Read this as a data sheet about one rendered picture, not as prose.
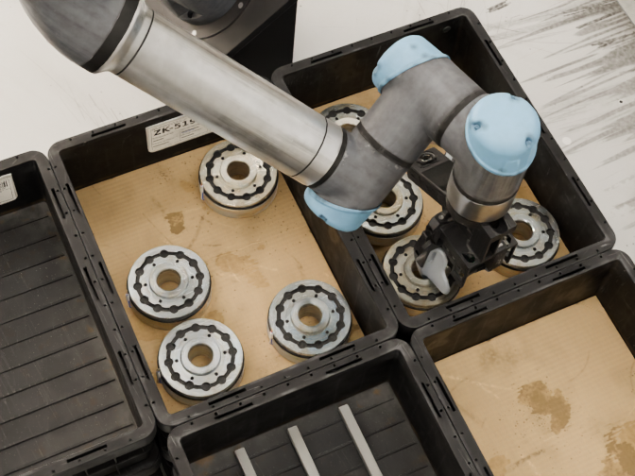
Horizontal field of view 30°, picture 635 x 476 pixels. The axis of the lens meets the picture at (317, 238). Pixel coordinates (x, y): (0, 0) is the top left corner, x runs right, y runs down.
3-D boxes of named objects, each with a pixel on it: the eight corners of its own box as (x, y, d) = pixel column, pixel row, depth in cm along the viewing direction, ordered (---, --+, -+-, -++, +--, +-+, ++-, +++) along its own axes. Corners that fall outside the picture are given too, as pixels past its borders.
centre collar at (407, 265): (395, 263, 149) (396, 261, 149) (428, 246, 151) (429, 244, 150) (416, 294, 147) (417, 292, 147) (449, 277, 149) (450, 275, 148)
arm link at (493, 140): (502, 70, 122) (562, 124, 119) (481, 128, 132) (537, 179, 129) (448, 110, 119) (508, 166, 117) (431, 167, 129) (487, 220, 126)
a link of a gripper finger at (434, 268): (428, 315, 148) (452, 278, 141) (403, 278, 150) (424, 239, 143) (448, 306, 150) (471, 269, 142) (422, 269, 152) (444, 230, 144)
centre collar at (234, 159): (212, 166, 154) (212, 163, 154) (245, 150, 156) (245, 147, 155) (231, 195, 152) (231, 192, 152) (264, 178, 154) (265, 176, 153)
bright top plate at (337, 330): (253, 303, 146) (253, 301, 145) (324, 268, 149) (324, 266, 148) (294, 370, 142) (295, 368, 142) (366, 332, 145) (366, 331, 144)
